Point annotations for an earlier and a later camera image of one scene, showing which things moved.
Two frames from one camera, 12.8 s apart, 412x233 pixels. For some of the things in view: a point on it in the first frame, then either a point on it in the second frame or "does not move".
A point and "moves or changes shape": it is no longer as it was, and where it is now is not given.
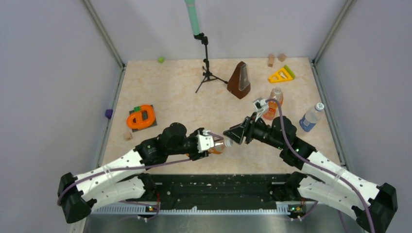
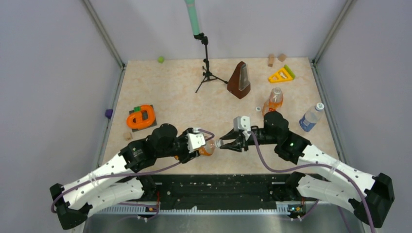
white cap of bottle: x=228 y=142 moves or changes shape
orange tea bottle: x=272 y=109 does not move
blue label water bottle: x=311 y=117 does not move
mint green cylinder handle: x=194 y=16 does not move
